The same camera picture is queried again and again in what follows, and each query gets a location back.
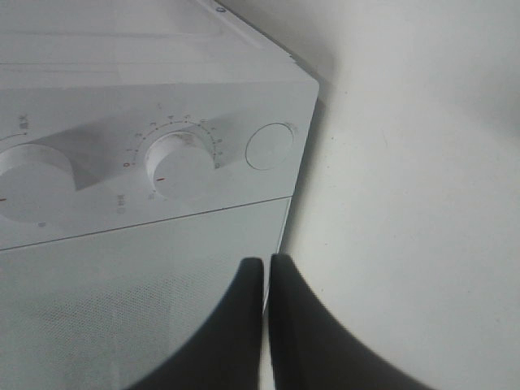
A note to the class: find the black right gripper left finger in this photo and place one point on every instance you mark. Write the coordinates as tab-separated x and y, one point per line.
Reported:
224	353

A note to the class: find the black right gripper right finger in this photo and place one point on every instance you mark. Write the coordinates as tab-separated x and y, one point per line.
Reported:
310	349

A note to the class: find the white microwave door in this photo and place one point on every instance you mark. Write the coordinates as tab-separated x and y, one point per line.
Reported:
103	310

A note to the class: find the round white door button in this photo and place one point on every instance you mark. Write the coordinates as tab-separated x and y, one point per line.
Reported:
269	146

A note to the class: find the white lower timer knob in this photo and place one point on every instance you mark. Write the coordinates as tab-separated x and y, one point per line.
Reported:
179	166

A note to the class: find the white upper power knob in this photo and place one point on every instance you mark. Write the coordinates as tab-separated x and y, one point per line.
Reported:
37	183

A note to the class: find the white microwave oven body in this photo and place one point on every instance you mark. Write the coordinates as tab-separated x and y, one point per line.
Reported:
101	81

